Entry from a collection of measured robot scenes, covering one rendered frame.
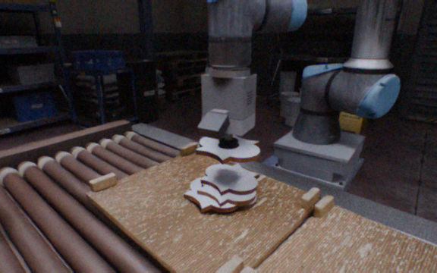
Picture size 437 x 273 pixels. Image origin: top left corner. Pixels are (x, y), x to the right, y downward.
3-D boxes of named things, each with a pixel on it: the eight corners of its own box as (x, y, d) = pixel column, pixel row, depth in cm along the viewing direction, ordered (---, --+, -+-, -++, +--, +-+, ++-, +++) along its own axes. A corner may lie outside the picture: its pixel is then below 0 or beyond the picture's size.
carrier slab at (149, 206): (196, 153, 88) (196, 148, 87) (321, 203, 62) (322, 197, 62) (86, 199, 64) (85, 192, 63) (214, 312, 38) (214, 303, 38)
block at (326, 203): (325, 203, 59) (327, 192, 58) (333, 207, 58) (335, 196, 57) (312, 216, 55) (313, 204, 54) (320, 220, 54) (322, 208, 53)
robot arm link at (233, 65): (240, 43, 44) (197, 42, 47) (240, 72, 46) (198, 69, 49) (257, 42, 50) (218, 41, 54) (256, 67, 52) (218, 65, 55)
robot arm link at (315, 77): (316, 100, 95) (321, 59, 90) (352, 108, 84) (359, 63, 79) (290, 105, 89) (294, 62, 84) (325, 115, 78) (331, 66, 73)
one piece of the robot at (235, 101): (180, 56, 45) (185, 149, 50) (230, 58, 41) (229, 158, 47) (216, 51, 55) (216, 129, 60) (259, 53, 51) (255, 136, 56)
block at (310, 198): (312, 196, 62) (312, 186, 61) (319, 199, 61) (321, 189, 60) (299, 208, 58) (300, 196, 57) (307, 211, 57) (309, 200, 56)
